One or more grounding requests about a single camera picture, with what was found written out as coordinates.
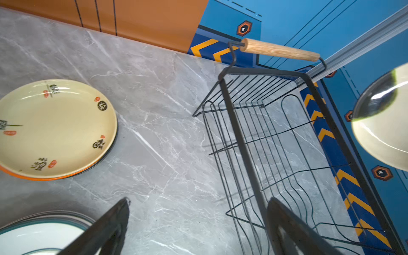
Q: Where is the far wooden rack handle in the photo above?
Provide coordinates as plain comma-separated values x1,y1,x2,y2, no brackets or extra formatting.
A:
240,38,320,62

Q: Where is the orange small plate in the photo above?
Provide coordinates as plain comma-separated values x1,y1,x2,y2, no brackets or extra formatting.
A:
1,137,117,181

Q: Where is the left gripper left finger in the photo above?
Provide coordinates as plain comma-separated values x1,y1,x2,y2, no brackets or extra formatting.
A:
59,197,130,255

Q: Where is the cream small plate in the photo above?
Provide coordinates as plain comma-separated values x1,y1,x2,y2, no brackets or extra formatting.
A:
351,64,408,171

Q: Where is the beige small plate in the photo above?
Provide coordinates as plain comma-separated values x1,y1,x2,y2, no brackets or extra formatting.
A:
1,79,118,177

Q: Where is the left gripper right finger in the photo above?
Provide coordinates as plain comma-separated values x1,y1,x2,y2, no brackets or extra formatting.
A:
267,198,340,255

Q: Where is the black wire dish rack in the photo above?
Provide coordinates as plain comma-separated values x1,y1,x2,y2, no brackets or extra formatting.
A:
194,41,408,255

